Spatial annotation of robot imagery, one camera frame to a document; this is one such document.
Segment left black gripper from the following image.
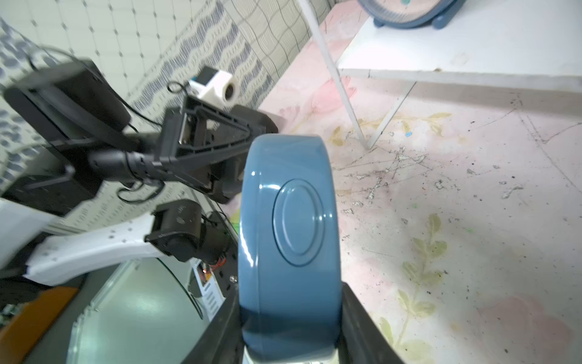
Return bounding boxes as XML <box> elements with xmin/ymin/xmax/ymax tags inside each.
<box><xmin>154</xmin><ymin>97</ymin><xmax>253</xmax><ymax>175</ymax></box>

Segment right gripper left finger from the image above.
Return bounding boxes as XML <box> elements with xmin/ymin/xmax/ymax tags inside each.
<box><xmin>182</xmin><ymin>291</ymin><xmax>243</xmax><ymax>364</ymax></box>

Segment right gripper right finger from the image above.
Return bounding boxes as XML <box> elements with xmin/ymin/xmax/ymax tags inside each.
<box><xmin>338</xmin><ymin>282</ymin><xmax>404</xmax><ymax>364</ymax></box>

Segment blue round alarm clock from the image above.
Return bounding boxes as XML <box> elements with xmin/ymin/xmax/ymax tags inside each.
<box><xmin>358</xmin><ymin>0</ymin><xmax>466</xmax><ymax>30</ymax></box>
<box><xmin>238</xmin><ymin>134</ymin><xmax>342</xmax><ymax>363</ymax></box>

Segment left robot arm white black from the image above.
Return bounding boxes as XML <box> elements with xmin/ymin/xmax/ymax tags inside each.
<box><xmin>1</xmin><ymin>60</ymin><xmax>277</xmax><ymax>300</ymax></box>

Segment white two-tier shelf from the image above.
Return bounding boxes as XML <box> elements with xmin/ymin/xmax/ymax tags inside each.
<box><xmin>299</xmin><ymin>1</ymin><xmax>581</xmax><ymax>149</ymax></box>

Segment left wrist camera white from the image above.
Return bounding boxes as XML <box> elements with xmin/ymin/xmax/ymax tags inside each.
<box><xmin>186</xmin><ymin>66</ymin><xmax>239</xmax><ymax>110</ymax></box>

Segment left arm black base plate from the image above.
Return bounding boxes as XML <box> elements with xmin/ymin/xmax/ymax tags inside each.
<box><xmin>196</xmin><ymin>212</ymin><xmax>238</xmax><ymax>297</ymax></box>

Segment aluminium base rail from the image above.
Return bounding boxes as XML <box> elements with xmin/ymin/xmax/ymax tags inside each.
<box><xmin>65</xmin><ymin>192</ymin><xmax>238</xmax><ymax>363</ymax></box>

